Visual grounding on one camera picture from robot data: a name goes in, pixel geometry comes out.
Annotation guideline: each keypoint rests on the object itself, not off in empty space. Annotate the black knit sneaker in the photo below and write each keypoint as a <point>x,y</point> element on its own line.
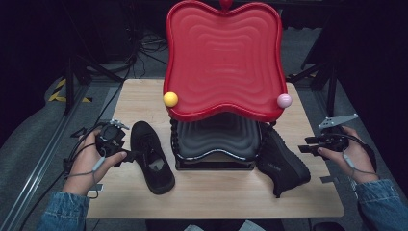
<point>284,163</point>

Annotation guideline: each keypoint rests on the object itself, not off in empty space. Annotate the yellow and black floor tape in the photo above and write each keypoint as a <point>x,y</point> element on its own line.
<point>57,94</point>

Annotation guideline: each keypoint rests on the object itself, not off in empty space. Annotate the red and black shoe rack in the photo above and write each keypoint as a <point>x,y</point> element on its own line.
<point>224,61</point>

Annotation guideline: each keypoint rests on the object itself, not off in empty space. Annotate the black tripod stand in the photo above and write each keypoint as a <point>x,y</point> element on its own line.
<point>332,89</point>
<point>69,86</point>

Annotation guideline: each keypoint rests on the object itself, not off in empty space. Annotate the person's left hand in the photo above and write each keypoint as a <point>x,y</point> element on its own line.
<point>85,163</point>

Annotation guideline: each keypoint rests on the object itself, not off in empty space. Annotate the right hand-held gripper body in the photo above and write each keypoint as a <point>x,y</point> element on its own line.
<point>333,139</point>

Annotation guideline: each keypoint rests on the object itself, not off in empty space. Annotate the person's right hand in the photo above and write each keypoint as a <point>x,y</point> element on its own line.
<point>361,160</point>

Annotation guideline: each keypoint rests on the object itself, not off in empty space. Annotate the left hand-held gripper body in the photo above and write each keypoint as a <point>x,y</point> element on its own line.
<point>110,138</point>

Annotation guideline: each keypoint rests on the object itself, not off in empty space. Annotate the metal floor rail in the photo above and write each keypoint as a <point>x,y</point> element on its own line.
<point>35,166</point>

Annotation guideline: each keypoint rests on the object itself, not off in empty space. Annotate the black lace-up shoe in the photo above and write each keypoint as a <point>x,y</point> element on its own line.
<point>150,144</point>

